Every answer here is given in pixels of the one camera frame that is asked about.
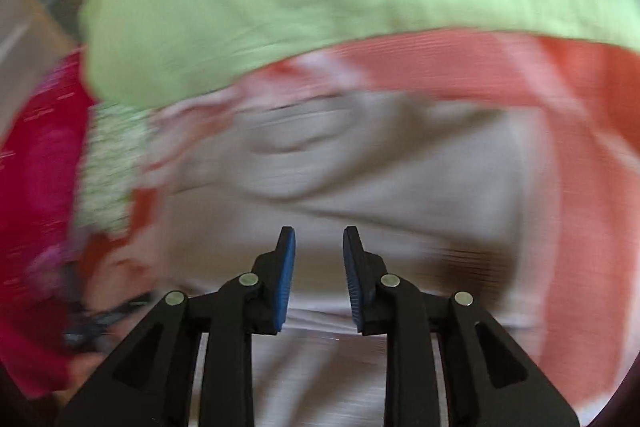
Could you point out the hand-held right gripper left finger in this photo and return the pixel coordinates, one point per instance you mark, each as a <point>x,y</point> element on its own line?
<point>286,279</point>

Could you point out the red rose print pillow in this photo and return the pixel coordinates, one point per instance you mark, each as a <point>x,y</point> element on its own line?
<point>40,157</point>

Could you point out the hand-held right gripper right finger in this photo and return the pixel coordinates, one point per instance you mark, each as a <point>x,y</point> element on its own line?
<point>351,279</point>

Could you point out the orange and white patterned blanket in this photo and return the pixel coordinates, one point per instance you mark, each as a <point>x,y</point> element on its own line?
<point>575,107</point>

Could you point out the pink floral cloth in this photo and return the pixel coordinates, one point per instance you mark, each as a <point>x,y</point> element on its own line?
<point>47,272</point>

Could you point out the grey knitted sweater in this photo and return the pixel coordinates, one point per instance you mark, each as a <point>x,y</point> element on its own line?
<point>400,167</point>

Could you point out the green and white checked pillow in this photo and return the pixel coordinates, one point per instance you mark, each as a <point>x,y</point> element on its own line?
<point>112,167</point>

